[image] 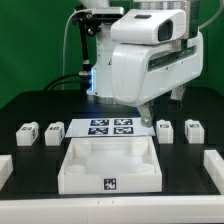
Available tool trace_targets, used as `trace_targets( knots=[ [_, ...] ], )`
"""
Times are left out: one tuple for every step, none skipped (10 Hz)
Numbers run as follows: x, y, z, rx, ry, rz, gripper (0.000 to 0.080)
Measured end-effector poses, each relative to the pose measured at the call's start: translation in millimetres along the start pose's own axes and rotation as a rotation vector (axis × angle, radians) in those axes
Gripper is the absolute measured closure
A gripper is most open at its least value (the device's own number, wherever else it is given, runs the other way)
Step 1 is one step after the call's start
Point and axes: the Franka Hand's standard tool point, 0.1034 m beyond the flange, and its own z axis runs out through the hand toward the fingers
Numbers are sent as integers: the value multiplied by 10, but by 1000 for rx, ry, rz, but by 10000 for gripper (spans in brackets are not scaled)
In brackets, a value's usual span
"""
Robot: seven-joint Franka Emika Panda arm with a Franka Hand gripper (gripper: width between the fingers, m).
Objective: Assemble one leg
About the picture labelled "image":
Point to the white sheet with tags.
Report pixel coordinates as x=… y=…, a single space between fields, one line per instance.
x=108 y=127

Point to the black camera on stand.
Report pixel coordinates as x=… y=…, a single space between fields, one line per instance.
x=110 y=14

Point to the white obstacle block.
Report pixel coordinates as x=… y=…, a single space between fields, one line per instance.
x=214 y=164
x=6 y=168

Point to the black camera stand pole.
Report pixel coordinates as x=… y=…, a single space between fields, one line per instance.
x=85 y=74

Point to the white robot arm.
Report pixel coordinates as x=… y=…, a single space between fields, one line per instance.
x=101 y=89

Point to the white right obstacle block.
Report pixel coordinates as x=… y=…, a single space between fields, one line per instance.
x=214 y=164

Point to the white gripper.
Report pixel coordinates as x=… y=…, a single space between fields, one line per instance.
x=141 y=73

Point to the white front rail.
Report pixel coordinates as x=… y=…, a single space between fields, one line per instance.
x=118 y=210

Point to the white left obstacle block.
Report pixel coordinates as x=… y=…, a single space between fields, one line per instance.
x=6 y=168

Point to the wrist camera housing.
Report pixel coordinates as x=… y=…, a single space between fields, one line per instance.
x=149 y=27

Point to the white square tabletop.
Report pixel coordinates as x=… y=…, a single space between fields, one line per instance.
x=110 y=165

